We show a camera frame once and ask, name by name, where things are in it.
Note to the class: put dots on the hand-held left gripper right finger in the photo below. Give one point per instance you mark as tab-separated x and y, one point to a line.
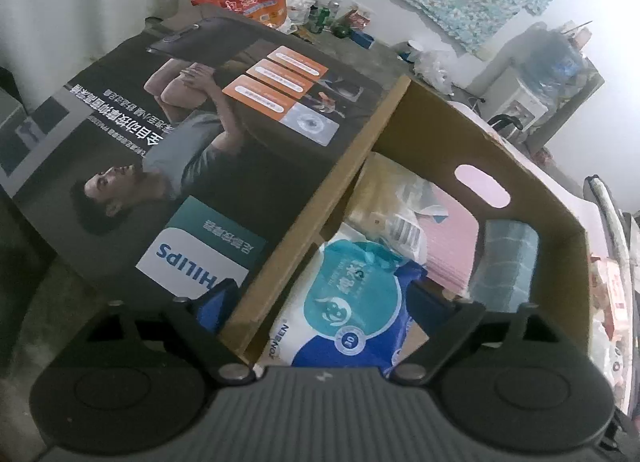
440	322

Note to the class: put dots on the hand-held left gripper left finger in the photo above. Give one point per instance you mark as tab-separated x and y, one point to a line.
215	307

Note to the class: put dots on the blue towel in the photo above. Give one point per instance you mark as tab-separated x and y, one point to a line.
505	262

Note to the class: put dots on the blue white wet wipes pack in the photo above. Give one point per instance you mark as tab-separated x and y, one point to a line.
345	292

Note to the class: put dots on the printed cardboard box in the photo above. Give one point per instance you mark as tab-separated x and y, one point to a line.
500	156

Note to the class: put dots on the crumpled clear plastic wrapper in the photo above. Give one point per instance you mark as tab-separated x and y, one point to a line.
395	192

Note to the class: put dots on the pink wet wipes pack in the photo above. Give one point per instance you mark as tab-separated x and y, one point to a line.
612	292

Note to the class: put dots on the black steel kettle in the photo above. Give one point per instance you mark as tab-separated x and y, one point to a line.
507	129

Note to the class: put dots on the clear plastic bag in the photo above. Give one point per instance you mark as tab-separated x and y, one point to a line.
432	71

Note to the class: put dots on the blue water jug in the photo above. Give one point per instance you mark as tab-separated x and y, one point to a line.
555	66

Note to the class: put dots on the red snack packet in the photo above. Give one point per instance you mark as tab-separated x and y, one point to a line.
357	24

